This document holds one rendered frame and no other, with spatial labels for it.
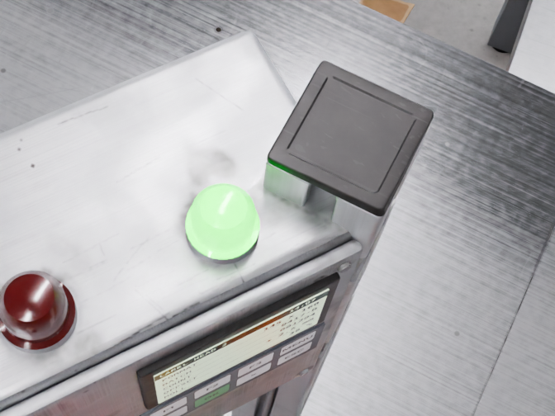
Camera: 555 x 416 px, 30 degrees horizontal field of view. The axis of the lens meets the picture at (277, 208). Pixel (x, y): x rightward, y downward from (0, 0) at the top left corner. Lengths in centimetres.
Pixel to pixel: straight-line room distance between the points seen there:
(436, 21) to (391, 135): 186
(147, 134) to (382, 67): 79
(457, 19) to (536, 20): 100
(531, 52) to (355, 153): 87
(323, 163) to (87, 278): 9
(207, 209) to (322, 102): 6
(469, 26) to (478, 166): 112
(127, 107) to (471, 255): 74
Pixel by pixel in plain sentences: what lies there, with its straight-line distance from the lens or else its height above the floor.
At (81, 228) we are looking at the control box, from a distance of 37.
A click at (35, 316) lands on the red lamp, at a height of 150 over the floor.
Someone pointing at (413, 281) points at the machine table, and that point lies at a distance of 106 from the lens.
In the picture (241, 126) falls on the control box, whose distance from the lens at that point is 39.
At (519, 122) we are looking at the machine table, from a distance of 117.
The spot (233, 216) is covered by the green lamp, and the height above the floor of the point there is 150.
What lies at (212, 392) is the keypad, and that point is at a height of 137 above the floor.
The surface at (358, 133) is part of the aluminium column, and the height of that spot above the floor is 150.
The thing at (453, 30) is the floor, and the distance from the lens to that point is 222.
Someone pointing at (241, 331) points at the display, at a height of 145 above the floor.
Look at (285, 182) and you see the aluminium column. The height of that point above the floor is 149.
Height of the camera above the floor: 182
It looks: 67 degrees down
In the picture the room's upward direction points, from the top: 10 degrees clockwise
